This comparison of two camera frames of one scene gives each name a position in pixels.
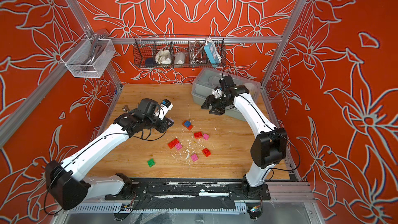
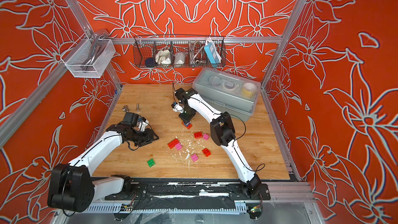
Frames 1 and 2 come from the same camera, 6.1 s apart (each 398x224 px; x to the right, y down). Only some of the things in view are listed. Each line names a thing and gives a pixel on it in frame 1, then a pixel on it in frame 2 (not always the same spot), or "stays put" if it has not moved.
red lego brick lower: (206, 152) stays put
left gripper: (166, 124) to (148, 138)
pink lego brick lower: (194, 157) stays put
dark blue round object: (150, 62) stays put
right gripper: (210, 101) to (185, 119)
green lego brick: (151, 163) stays put
